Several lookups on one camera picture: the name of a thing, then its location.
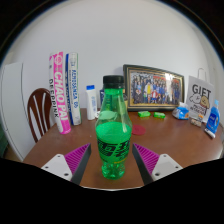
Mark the dark blue pump bottle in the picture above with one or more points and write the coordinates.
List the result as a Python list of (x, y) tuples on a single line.
[(101, 96)]

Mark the small white remote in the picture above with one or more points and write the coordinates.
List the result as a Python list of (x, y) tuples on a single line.
[(209, 133)]

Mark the white bottle with blue cap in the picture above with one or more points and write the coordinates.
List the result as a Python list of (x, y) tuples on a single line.
[(91, 103)]

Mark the flat round red coaster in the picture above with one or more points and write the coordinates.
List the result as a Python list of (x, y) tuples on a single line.
[(139, 130)]

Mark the blue detergent bottle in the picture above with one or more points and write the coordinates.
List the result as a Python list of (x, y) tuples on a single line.
[(213, 118)]

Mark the blue white tissue pack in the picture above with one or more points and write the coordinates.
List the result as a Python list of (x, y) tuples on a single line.
[(181, 112)]

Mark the white green-blue shuttlecock tube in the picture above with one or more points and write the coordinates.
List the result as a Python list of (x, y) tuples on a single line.
[(74, 90)]

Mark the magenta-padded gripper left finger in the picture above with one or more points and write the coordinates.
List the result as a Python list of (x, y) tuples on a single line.
[(76, 159)]

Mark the brown wooden chair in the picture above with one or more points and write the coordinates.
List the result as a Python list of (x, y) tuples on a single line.
[(33, 113)]

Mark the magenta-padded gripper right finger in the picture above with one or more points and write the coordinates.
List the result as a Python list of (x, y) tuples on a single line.
[(146, 159)]

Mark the pink shuttlecock tube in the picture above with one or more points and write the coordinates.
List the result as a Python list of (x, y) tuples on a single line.
[(60, 93)]

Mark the small green packet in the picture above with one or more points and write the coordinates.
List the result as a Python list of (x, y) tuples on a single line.
[(159, 115), (144, 114)]

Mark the framed group picture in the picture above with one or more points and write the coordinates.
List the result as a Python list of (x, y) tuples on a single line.
[(153, 86)]

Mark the small patterned box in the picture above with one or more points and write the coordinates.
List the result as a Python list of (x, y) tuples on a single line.
[(196, 122)]

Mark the green plastic drink bottle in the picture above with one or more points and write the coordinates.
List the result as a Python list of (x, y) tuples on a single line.
[(113, 140)]

